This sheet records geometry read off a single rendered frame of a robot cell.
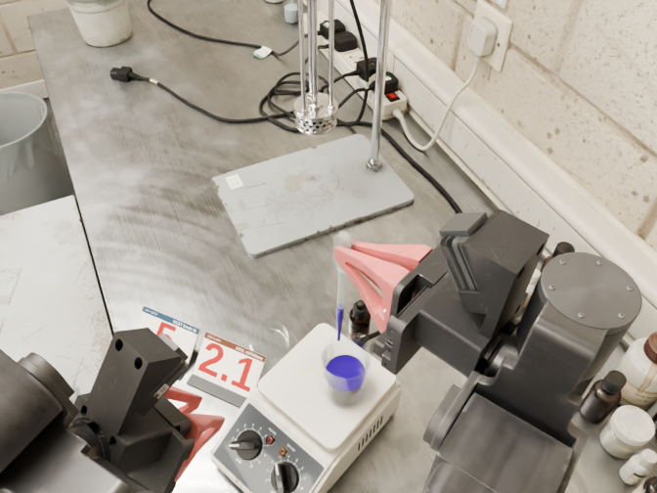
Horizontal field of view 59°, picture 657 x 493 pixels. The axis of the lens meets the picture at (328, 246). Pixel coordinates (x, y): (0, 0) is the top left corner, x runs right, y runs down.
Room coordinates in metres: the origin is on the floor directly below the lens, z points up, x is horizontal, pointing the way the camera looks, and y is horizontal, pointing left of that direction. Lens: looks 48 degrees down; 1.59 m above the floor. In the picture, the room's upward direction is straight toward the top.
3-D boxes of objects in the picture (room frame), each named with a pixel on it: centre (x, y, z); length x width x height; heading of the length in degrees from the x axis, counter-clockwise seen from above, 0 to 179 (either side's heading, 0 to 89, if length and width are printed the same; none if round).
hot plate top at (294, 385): (0.33, 0.00, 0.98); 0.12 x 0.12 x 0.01; 49
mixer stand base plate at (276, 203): (0.74, 0.03, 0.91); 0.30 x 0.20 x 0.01; 115
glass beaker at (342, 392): (0.32, -0.02, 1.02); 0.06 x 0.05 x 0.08; 141
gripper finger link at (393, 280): (0.30, -0.05, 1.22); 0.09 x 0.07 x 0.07; 49
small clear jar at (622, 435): (0.29, -0.35, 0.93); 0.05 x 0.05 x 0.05
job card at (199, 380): (0.38, 0.13, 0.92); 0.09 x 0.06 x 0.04; 65
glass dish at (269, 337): (0.43, 0.08, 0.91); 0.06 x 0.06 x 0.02
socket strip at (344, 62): (1.13, -0.04, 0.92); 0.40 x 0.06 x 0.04; 25
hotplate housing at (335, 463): (0.31, 0.02, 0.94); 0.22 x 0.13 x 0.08; 139
